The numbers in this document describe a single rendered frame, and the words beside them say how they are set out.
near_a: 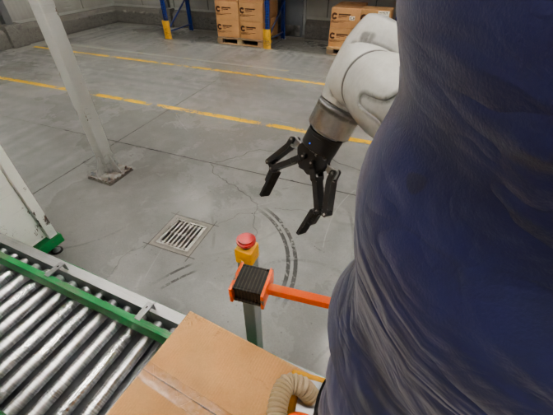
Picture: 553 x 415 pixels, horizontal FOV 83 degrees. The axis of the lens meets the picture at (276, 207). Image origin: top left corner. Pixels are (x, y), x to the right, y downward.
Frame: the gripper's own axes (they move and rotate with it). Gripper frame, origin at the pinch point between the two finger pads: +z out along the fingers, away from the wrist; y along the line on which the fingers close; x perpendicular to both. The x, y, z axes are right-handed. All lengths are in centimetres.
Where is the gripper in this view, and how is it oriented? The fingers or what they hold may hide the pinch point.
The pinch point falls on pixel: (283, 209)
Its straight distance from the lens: 72.4
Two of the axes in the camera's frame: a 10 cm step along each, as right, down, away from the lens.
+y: -6.2, -6.4, 4.6
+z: -4.1, 7.6, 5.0
